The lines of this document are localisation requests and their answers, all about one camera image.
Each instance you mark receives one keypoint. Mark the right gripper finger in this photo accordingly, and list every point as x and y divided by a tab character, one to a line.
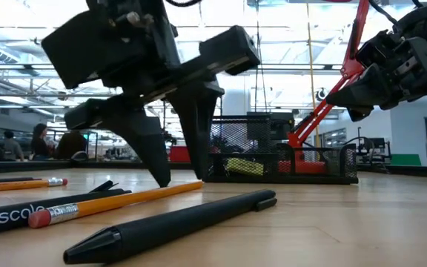
360	114
365	91

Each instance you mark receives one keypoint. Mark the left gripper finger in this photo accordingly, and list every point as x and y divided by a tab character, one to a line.
198	130
143	141

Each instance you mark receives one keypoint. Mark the yellow-green block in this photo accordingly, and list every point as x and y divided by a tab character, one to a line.
245	167

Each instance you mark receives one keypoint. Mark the orange pencil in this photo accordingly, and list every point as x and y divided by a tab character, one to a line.
124	202
13	185

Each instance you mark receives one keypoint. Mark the black mesh desk organizer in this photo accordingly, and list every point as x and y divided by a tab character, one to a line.
273	178

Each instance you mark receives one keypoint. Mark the red desk lamp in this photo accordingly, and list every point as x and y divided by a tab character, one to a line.
350	66

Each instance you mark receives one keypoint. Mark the red storage bin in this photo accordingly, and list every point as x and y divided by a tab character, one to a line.
180	154

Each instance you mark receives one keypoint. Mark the black background equipment station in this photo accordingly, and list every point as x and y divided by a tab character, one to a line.
374	146

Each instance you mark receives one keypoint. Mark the green board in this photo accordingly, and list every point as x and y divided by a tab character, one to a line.
406	160

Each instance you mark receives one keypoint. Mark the person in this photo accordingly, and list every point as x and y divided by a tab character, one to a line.
12	146
40	142
70	146

